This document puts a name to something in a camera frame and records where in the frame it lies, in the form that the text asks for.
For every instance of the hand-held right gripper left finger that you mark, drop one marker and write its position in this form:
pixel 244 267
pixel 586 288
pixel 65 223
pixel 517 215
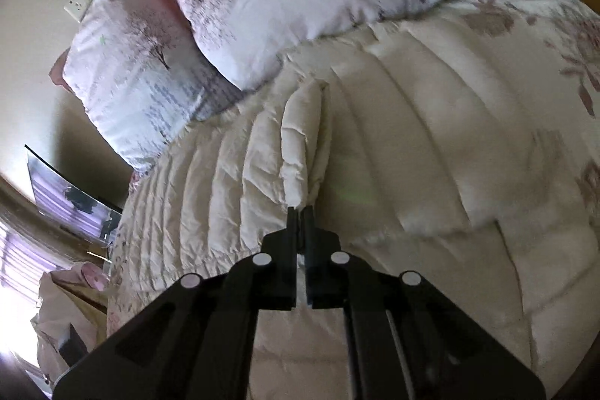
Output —
pixel 292 240

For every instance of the purple curtain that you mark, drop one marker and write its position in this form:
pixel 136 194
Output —
pixel 18 259

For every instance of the flat screen television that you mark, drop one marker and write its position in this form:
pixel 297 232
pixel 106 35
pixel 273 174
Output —
pixel 65 194

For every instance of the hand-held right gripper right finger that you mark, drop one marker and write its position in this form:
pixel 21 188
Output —
pixel 308 240

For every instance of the pink cloth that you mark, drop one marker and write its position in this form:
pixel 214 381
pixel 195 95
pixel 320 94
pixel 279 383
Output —
pixel 61 306

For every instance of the floral bed sheet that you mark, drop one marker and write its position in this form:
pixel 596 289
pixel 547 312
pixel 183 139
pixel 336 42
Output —
pixel 562 30

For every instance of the cream quilted duvet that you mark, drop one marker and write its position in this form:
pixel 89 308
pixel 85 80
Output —
pixel 398 123

